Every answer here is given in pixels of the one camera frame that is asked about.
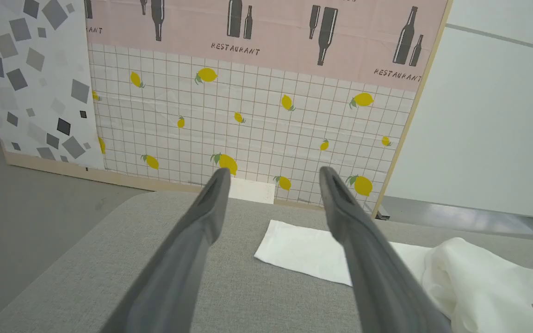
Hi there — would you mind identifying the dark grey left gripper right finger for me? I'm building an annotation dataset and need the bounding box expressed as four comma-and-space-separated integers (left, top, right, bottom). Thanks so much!
319, 166, 452, 333

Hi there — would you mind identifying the white T-shirt with grey trim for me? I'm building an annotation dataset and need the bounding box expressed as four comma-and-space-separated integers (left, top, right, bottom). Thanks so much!
254, 220, 533, 333

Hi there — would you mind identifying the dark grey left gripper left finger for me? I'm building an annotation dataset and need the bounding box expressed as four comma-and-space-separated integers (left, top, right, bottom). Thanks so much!
101, 168, 231, 333

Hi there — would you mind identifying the white box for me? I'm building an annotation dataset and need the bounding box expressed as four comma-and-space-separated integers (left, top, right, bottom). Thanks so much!
229, 177, 276, 204

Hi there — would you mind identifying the lemon and bottle print partition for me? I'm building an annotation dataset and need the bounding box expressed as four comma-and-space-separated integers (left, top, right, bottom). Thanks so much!
85, 0, 453, 218

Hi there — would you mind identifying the grey squares print panel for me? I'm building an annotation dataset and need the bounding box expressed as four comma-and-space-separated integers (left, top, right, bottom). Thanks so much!
0, 0, 105, 170

